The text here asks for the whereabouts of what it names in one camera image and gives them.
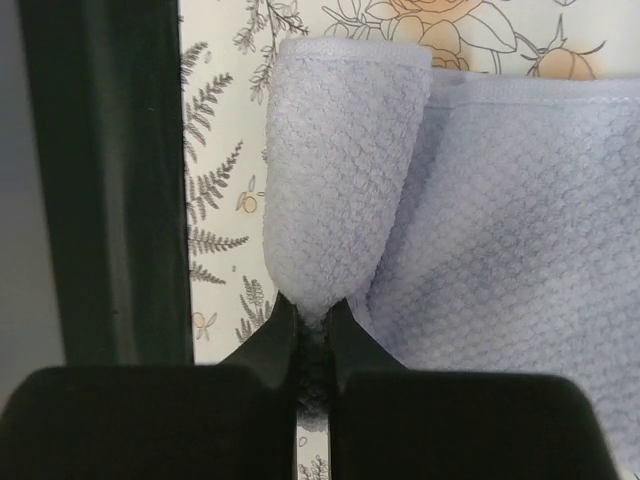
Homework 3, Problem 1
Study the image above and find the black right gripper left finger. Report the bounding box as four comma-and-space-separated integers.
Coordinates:
1, 297, 298, 479

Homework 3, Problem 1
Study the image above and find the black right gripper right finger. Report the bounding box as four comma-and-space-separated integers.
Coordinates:
327, 302, 618, 480

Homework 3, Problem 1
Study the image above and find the light blue towel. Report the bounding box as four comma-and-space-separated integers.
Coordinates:
263, 37, 639, 472

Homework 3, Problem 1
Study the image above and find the floral patterned table mat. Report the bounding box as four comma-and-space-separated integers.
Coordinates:
177, 0, 640, 480

